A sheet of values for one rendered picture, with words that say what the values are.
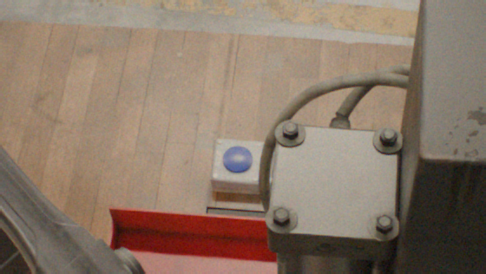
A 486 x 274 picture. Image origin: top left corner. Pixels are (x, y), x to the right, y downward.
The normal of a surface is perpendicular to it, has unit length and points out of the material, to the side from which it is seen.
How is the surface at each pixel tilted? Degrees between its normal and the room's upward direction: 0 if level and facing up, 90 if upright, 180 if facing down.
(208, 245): 0
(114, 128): 0
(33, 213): 23
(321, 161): 0
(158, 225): 90
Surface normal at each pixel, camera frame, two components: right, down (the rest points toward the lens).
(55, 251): 0.25, -0.24
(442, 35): -0.03, -0.51
